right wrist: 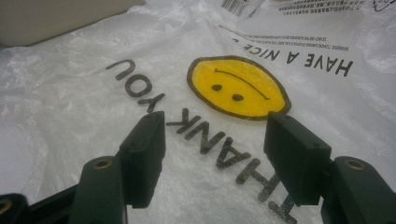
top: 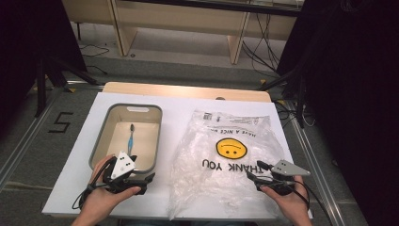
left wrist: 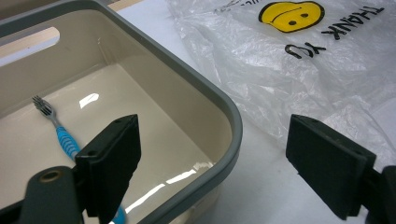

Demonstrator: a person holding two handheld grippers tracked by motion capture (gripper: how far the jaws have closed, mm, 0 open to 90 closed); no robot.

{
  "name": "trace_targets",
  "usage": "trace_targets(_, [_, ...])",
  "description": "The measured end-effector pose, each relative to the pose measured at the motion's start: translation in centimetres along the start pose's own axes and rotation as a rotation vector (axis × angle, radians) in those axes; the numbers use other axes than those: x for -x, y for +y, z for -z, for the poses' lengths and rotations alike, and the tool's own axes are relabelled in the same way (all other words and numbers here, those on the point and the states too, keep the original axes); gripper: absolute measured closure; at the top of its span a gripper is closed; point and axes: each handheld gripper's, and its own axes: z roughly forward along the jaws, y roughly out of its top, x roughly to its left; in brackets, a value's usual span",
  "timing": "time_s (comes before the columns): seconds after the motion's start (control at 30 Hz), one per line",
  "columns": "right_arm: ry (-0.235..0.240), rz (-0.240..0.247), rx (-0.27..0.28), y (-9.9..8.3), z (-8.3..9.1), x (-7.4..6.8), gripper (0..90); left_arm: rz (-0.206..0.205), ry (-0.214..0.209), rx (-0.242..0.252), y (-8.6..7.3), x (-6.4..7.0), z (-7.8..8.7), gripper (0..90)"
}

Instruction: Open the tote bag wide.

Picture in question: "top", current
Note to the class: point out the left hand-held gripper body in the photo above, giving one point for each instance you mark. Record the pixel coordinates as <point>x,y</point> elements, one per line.
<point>123,166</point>

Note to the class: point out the metal floor rail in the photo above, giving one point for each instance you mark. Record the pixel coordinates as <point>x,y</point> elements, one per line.
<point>28,138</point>
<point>316,175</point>

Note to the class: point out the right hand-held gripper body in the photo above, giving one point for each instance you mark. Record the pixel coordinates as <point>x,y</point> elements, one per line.
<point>287,169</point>

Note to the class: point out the black metal stand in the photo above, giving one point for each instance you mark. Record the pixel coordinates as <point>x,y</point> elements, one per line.
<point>301,94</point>
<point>40,91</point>

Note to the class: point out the light wooden desk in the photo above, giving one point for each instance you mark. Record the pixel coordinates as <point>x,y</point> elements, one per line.
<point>175,19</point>

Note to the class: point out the blue toothbrush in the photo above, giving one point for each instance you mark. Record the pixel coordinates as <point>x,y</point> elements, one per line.
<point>130,144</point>

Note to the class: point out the white table board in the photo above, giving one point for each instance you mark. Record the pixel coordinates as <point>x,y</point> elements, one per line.
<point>175,105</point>

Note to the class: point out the person's right hand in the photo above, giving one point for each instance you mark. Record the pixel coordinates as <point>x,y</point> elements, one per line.
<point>293,202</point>

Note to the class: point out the beige plastic bin grey rim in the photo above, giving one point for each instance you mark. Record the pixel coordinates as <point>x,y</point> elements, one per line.
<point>142,138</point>

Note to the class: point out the black curtain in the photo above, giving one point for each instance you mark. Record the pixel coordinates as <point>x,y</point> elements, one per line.
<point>28,37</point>
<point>354,94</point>

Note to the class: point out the person's left hand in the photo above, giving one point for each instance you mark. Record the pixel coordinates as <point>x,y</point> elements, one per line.
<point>100,197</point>

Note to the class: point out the clear plastic bag yellow smiley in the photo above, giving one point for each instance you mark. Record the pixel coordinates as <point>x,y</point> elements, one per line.
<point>200,179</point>

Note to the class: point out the light wooden table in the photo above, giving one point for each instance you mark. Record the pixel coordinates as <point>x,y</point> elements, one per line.
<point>188,91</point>

